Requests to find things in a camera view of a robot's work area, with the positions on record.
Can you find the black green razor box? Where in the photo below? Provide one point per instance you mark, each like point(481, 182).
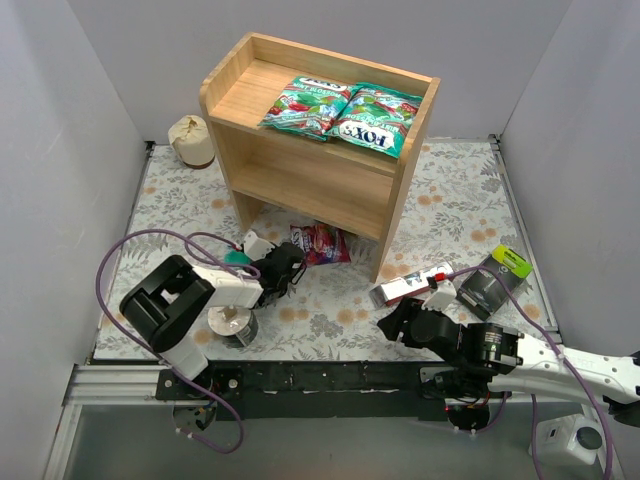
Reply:
point(487, 289)

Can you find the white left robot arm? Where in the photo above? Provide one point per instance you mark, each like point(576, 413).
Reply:
point(163, 307)

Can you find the wooden two-tier shelf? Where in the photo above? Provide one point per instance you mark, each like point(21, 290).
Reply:
point(355, 189)

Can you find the teal candy bag back side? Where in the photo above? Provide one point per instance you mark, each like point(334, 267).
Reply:
point(236, 257)

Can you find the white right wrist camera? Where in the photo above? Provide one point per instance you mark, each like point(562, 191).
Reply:
point(441, 293)

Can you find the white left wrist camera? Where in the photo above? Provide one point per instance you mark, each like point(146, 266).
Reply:
point(256, 247)

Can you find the beige wrapped tissue roll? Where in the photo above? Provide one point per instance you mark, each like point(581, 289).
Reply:
point(190, 139)

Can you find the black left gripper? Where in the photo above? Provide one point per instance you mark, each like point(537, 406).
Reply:
point(288, 265)

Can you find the purple berry candy bag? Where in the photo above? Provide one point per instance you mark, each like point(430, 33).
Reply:
point(322, 244)

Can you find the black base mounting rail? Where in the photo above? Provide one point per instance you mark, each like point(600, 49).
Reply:
point(326, 389)

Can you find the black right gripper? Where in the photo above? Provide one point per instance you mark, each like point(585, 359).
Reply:
point(405, 327)

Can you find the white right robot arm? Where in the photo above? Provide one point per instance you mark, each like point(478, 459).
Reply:
point(486, 358)

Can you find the green Fox's candy bag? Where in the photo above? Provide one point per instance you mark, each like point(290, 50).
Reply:
point(377, 118)

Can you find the green mint candy bag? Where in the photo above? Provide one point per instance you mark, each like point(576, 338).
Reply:
point(309, 107)

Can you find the floral table mat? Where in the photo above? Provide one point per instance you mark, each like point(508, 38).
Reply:
point(458, 210)

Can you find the red white toothpaste box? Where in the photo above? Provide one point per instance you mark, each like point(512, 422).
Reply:
point(392, 291)

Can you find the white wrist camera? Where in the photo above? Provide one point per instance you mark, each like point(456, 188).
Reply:
point(441, 293)
point(256, 247)

